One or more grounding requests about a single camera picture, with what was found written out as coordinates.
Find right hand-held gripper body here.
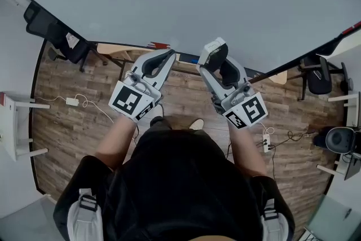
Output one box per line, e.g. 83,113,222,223
212,81,269,130

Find black office chair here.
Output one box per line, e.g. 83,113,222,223
23,2,91,73
332,61,354,91
297,55,333,102

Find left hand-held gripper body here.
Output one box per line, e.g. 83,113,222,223
108,69,164,123

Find white paper sheet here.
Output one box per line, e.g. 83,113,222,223
65,32,80,49

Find person's left white shoe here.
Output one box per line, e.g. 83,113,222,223
152,104,165,119

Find person's left forearm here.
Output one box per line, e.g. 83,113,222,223
94,114,138,172

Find white cable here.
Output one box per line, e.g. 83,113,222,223
35,93,115,124

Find white desk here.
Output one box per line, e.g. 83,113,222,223
0,91,51,162
315,92,361,178

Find glass table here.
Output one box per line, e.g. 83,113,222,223
306,193,361,241

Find grey shoulder strap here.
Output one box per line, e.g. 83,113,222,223
261,199,290,241
67,188,104,241

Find person's white shoe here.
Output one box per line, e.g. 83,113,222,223
189,119,205,131
152,104,165,119

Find person's black trousers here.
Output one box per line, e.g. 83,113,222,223
149,116,173,131

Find person's right white shoe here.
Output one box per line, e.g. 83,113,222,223
189,119,205,131

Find black cable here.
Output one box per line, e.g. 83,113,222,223
255,128,315,181

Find red tape strip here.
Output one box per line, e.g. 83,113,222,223
342,20,361,36

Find white power strip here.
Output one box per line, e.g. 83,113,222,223
262,134,272,154

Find wooden table with black frame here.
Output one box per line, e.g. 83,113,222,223
89,41,289,85

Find person's black shirt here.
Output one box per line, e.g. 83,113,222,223
52,129,296,241

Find red torn sticker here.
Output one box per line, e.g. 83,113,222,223
146,41,171,51

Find person's right forearm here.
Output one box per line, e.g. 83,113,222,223
227,121,268,177

